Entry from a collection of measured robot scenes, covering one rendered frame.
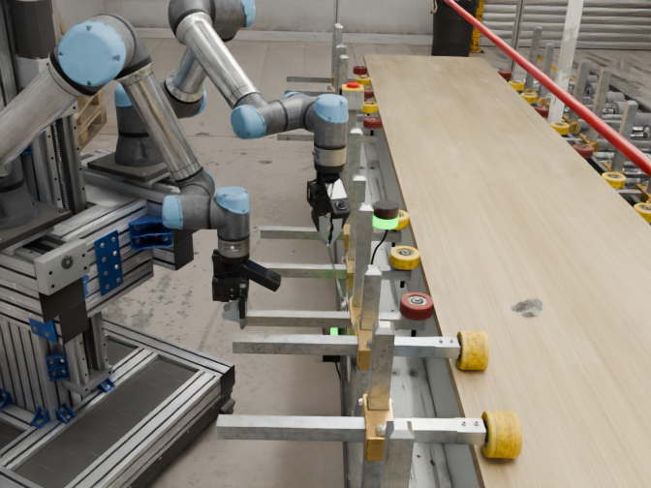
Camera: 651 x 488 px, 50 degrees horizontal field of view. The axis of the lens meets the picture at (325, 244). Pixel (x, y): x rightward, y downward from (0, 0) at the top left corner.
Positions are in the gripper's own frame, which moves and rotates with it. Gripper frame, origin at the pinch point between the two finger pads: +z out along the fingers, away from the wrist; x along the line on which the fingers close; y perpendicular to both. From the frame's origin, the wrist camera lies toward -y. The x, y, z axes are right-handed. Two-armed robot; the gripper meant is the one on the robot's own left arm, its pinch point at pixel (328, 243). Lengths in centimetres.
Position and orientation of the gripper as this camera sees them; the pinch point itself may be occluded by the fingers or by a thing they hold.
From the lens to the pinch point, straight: 168.5
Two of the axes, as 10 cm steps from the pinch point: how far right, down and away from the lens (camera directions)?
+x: -9.3, 1.3, -3.3
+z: -0.4, 8.9, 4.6
